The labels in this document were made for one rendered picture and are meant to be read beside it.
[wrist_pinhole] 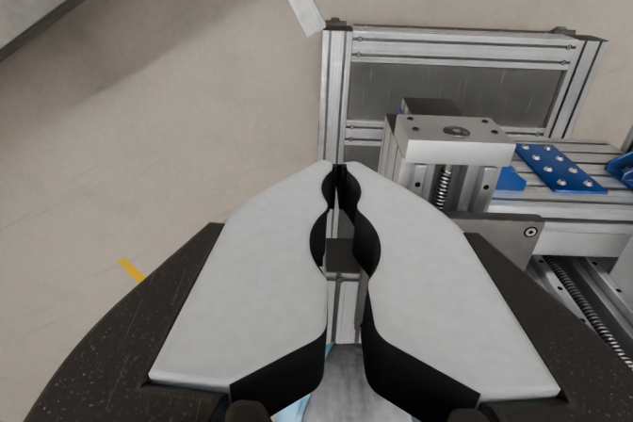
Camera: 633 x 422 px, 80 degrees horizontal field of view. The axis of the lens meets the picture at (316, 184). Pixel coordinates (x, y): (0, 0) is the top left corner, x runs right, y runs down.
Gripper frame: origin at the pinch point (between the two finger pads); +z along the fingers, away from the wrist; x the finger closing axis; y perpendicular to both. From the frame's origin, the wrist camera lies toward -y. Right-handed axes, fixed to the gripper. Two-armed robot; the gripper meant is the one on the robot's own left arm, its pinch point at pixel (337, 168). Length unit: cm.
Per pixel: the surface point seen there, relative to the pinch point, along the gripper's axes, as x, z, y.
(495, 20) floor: 59, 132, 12
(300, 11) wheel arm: -3.7, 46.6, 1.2
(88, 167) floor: -99, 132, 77
